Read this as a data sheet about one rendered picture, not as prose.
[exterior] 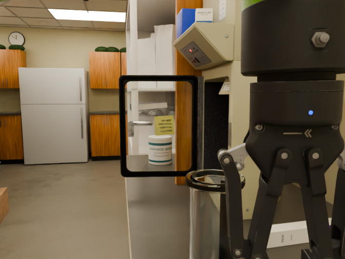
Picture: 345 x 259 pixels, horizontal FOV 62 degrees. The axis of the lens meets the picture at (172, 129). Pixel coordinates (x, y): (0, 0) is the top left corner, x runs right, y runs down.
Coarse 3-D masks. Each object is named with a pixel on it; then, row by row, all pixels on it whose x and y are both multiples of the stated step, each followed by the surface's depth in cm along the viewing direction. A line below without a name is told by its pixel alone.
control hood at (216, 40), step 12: (204, 24) 78; (216, 24) 78; (228, 24) 79; (180, 36) 95; (192, 36) 85; (204, 36) 78; (216, 36) 79; (228, 36) 79; (180, 48) 104; (204, 48) 85; (216, 48) 79; (228, 48) 80; (216, 60) 85; (228, 60) 80
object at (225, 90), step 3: (228, 78) 94; (225, 81) 95; (228, 81) 93; (225, 84) 94; (228, 84) 92; (222, 87) 95; (225, 87) 93; (228, 87) 92; (222, 90) 94; (225, 90) 93; (228, 90) 91; (219, 93) 96; (222, 93) 94; (225, 93) 92; (228, 93) 91
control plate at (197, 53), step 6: (192, 42) 89; (186, 48) 98; (192, 48) 93; (198, 48) 89; (186, 54) 104; (192, 54) 99; (198, 54) 94; (204, 54) 89; (192, 60) 104; (204, 60) 93; (210, 60) 89; (198, 66) 104
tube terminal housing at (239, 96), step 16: (208, 0) 101; (240, 0) 79; (240, 16) 79; (240, 32) 80; (240, 48) 80; (224, 64) 87; (240, 64) 81; (208, 80) 108; (224, 80) 109; (240, 80) 81; (256, 80) 82; (240, 96) 82; (240, 112) 82; (240, 128) 83; (256, 176) 86; (256, 192) 86
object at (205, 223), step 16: (192, 176) 53; (208, 176) 57; (224, 176) 56; (240, 176) 53; (192, 192) 52; (208, 192) 48; (224, 192) 48; (192, 208) 52; (208, 208) 49; (224, 208) 49; (192, 224) 52; (208, 224) 49; (224, 224) 49; (192, 240) 52; (208, 240) 50; (224, 240) 50; (192, 256) 53; (208, 256) 50; (224, 256) 50
